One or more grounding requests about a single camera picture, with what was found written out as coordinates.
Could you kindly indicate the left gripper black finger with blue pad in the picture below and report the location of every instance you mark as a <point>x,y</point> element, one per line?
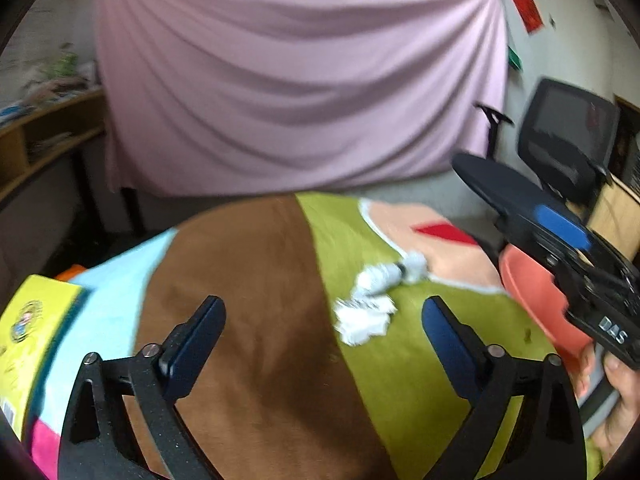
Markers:
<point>98,441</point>
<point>546,441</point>

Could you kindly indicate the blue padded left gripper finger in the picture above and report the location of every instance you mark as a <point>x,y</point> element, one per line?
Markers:
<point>571,233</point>

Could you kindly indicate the white tissue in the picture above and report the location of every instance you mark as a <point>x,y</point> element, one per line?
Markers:
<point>357,320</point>

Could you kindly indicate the person's right hand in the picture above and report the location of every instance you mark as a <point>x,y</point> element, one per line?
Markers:
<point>620,410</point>

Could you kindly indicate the wooden desk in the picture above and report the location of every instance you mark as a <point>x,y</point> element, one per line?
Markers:
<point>616,217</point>

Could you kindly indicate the coral pink bowl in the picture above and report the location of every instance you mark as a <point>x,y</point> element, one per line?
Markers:
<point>532,286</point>

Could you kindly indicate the black office chair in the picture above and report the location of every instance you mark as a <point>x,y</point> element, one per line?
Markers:
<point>566,139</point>

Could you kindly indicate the yellow book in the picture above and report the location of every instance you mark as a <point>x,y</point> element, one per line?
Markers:
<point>33,318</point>

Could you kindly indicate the grey white crumpled wrapper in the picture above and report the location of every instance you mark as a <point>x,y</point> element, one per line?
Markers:
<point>376,280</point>

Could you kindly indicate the multicolour patchwork blanket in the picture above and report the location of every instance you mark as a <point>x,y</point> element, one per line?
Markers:
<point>281,396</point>

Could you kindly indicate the wooden shelf unit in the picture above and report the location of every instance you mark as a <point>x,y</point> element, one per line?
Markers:
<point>33,143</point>

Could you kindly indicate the pink hanging sheet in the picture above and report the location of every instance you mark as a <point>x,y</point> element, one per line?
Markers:
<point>244,97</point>

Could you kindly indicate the red wall paper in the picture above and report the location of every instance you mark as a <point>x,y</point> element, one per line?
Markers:
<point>529,14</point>

